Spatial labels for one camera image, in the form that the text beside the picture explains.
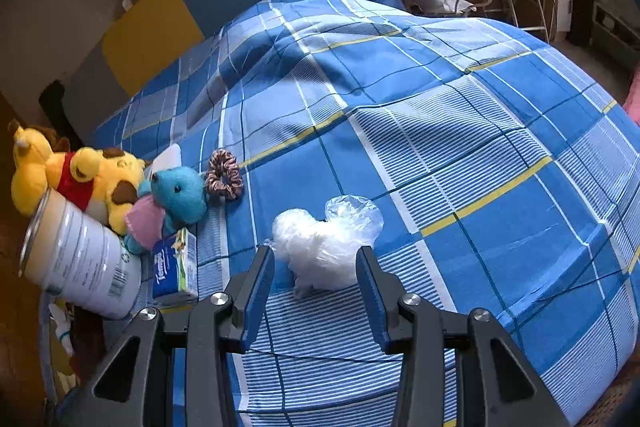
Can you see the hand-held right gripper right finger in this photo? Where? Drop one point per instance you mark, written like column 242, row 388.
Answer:
column 372, row 297

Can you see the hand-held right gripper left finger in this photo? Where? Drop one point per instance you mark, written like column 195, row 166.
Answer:
column 257, row 292

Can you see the white plastic bag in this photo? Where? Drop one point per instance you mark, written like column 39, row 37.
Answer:
column 320, row 252

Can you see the blue tissue pack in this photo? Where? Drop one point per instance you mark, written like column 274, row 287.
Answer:
column 172, row 267

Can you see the teal plush toy pink dress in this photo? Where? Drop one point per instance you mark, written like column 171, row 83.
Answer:
column 182, row 197

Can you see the brown patterned scrunchie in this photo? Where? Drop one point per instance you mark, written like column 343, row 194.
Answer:
column 212, row 179

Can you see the white tissue pack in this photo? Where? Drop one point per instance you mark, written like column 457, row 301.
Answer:
column 167, row 157

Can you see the large white tin can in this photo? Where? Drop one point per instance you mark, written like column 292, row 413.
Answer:
column 85, row 257

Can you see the yellow bear plush red shirt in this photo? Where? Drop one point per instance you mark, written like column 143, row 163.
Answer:
column 77, row 187

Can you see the brown wooden wardrobe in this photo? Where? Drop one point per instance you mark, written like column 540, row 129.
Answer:
column 15, row 307

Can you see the yellow bear plush toy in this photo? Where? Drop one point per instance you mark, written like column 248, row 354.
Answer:
column 30, row 177

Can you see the wicker chair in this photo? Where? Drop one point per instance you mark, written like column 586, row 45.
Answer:
column 605, row 404

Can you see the crumpled white bag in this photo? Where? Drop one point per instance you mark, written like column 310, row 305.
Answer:
column 435, row 1

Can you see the low open shelf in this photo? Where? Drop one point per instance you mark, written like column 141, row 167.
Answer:
column 612, row 27

